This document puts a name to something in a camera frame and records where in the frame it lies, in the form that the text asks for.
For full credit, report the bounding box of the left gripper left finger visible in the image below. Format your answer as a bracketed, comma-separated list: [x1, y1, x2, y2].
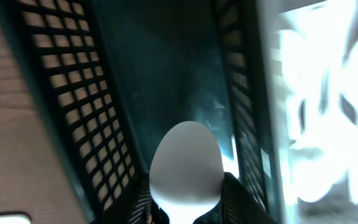
[91, 174, 160, 224]

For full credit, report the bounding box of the white plastic spoon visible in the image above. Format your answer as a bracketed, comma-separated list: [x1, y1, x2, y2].
[149, 121, 224, 224]

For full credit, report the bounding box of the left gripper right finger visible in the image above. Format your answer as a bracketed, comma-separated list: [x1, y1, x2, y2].
[194, 172, 277, 224]

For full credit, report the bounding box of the black plastic basket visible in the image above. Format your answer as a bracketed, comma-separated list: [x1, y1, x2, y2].
[0, 0, 281, 223]

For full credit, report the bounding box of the clear plastic basket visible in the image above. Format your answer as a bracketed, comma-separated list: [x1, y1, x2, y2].
[256, 0, 358, 224]

